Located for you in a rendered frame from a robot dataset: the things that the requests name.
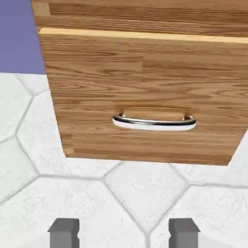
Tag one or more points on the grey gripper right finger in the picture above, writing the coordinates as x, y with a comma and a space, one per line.
182, 232

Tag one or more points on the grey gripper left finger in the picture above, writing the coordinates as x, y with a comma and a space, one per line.
63, 232

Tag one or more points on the light wood drawer front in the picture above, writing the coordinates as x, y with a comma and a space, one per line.
135, 77

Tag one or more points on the light wood cabinet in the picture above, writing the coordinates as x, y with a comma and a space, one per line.
135, 15

